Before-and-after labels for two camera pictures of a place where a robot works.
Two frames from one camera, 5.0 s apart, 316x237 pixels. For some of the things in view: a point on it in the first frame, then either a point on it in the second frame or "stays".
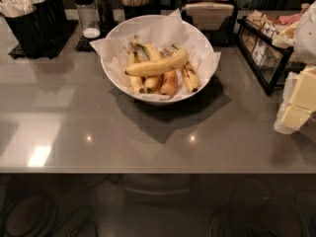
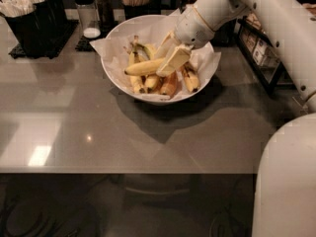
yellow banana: x=151 y=83 stays
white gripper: x=306 y=37 -> x=192 y=29
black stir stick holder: x=152 y=7 stays
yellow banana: x=178 y=58 stays
